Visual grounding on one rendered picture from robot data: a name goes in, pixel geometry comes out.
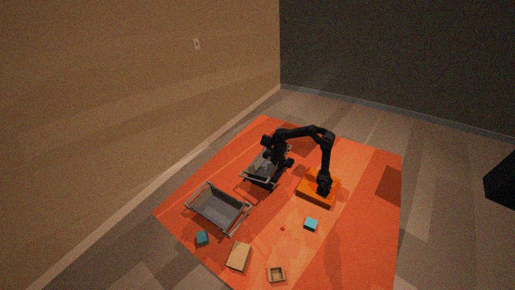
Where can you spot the teal cube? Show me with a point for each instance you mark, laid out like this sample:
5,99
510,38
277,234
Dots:
310,224
202,238

